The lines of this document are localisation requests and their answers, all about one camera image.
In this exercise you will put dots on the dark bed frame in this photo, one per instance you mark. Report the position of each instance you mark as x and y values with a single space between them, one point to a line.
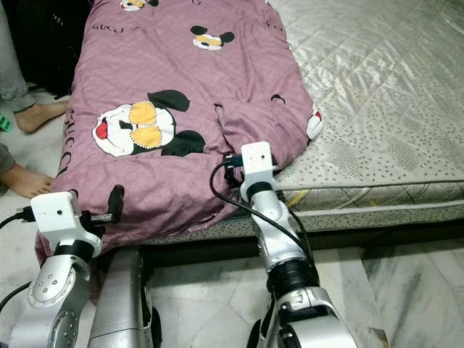
391 232

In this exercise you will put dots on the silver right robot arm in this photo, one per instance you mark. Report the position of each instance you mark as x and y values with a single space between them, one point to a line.
279 239

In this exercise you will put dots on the quilted white mattress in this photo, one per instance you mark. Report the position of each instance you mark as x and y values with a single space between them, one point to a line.
370 87

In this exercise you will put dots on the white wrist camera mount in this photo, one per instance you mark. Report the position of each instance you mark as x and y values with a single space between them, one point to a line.
257 161
58 214

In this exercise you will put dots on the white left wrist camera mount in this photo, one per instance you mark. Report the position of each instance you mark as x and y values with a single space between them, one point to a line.
58 214

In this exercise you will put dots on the robot right leg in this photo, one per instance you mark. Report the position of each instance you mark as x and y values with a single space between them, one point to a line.
268 335

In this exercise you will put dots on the robot leg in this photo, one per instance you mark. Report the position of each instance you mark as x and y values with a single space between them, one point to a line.
123 304
268 335

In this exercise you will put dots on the robot left leg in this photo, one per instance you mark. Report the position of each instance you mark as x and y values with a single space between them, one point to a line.
123 304

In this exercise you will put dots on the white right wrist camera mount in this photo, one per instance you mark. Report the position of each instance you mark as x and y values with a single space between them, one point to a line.
257 161

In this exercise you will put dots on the purple cartoon mouse quilt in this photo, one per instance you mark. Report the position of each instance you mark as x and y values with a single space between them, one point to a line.
188 72

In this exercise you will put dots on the green plastic object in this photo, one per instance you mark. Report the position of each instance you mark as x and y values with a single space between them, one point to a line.
4 124

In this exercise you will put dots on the person leg grey trousers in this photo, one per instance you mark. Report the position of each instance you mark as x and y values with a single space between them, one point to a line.
25 181
14 72

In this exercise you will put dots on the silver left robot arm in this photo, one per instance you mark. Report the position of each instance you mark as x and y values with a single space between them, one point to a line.
54 290

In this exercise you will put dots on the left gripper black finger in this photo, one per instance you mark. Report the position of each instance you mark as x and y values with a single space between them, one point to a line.
117 202

